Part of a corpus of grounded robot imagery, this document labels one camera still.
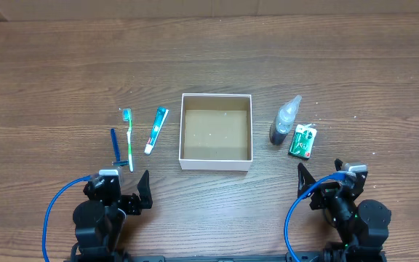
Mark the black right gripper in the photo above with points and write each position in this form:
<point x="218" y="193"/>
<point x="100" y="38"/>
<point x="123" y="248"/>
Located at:
<point x="326" y="193"/>

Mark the green white toothbrush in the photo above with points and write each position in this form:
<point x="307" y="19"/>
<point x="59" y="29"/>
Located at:
<point x="127" y="117"/>

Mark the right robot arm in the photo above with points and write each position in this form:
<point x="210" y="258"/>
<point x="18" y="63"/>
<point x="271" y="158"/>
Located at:
<point x="362" y="228"/>

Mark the blue disposable razor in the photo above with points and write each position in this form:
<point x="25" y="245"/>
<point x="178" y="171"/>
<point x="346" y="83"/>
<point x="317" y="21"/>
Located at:
<point x="114" y="141"/>

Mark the teal toothpaste tube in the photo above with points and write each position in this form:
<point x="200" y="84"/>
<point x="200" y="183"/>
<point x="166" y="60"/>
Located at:
<point x="160" y="117"/>

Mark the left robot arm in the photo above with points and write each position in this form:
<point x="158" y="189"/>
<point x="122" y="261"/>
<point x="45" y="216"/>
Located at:
<point x="100" y="219"/>

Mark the green soap packet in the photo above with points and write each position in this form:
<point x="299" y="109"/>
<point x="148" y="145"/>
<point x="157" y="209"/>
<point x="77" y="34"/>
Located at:
<point x="303" y="141"/>

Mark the clear bottle dark liquid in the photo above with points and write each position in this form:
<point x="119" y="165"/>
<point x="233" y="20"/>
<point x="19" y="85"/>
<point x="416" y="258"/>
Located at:
<point x="284" y="120"/>

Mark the white cardboard box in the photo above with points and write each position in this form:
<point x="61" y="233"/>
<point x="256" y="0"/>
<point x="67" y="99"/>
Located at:
<point x="216" y="132"/>

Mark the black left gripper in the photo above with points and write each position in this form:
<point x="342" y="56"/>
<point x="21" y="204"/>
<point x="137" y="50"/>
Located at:
<point x="123" y="201"/>

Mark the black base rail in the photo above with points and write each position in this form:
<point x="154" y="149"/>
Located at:
<point x="224" y="258"/>

